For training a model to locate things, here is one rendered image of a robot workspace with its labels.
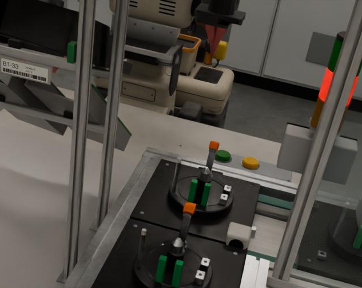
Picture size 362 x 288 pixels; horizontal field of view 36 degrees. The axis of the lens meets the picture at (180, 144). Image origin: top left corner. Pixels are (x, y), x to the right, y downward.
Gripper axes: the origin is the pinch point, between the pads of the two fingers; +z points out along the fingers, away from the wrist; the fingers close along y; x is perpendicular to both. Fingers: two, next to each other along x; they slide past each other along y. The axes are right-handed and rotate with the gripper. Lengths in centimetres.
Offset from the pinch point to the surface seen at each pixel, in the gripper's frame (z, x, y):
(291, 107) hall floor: 119, 265, 32
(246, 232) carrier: 24.6, -28.4, 16.5
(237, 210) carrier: 26.5, -19.2, 13.7
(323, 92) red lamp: -8.7, -32.8, 22.4
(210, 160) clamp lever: 20.1, -12.7, 5.6
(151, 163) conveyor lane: 27.4, -8.3, -8.4
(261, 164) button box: 27.1, 4.1, 16.7
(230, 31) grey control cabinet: 79, 282, -24
